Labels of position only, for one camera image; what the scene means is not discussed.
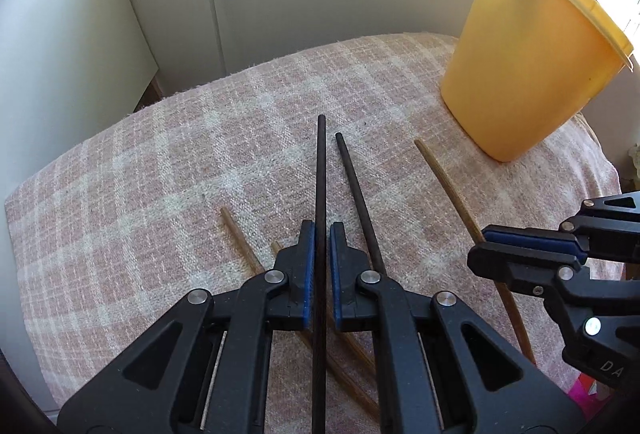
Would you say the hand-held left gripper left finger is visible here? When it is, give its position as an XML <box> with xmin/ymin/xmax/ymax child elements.
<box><xmin>57</xmin><ymin>221</ymin><xmax>316</xmax><ymax>434</ymax></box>

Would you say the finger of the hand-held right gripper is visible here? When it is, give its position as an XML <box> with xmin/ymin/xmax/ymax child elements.
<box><xmin>482</xmin><ymin>195</ymin><xmax>640</xmax><ymax>260</ymax></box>
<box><xmin>467</xmin><ymin>245</ymin><xmax>640</xmax><ymax>350</ymax></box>

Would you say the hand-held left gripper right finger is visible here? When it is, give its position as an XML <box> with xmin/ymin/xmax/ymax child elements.
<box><xmin>329</xmin><ymin>223</ymin><xmax>583</xmax><ymax>434</ymax></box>

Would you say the brown wooden chopstick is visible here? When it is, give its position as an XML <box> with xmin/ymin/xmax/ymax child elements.
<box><xmin>221</xmin><ymin>207</ymin><xmax>382</xmax><ymax>419</ymax></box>
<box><xmin>271</xmin><ymin>240</ymin><xmax>377</xmax><ymax>379</ymax></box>
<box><xmin>414</xmin><ymin>139</ymin><xmax>537</xmax><ymax>366</ymax></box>

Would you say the black chopstick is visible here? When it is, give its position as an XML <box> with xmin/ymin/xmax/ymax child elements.
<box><xmin>312</xmin><ymin>115</ymin><xmax>329</xmax><ymax>434</ymax></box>
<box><xmin>334</xmin><ymin>131</ymin><xmax>387</xmax><ymax>276</ymax></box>

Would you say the yellow plastic container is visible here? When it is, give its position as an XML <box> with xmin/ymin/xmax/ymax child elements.
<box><xmin>440</xmin><ymin>0</ymin><xmax>636</xmax><ymax>163</ymax></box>

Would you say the pink plastic object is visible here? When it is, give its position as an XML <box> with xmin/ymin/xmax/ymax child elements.
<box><xmin>570</xmin><ymin>374</ymin><xmax>618</xmax><ymax>412</ymax></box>

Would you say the pink checked cloth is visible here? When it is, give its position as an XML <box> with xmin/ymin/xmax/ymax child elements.
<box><xmin>5</xmin><ymin>31</ymin><xmax>626</xmax><ymax>434</ymax></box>

